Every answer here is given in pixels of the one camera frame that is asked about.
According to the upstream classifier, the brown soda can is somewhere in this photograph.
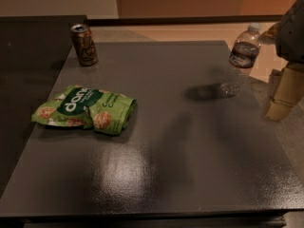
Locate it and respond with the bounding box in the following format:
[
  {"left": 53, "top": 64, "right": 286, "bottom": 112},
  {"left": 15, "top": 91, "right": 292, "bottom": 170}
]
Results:
[{"left": 70, "top": 24, "right": 98, "bottom": 67}]

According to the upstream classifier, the green rice chip bag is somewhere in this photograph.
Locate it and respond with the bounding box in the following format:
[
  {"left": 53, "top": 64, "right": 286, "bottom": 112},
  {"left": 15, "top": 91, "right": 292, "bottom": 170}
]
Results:
[{"left": 31, "top": 85, "right": 136, "bottom": 136}]

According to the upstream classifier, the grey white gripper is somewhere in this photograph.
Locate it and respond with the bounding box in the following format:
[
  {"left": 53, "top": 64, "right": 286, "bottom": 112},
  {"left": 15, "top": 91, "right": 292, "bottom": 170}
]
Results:
[{"left": 258, "top": 0, "right": 304, "bottom": 122}]

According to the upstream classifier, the clear plastic water bottle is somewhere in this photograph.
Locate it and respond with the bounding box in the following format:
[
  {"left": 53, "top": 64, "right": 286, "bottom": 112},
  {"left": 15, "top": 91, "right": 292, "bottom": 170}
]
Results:
[{"left": 220, "top": 23, "right": 261, "bottom": 96}]

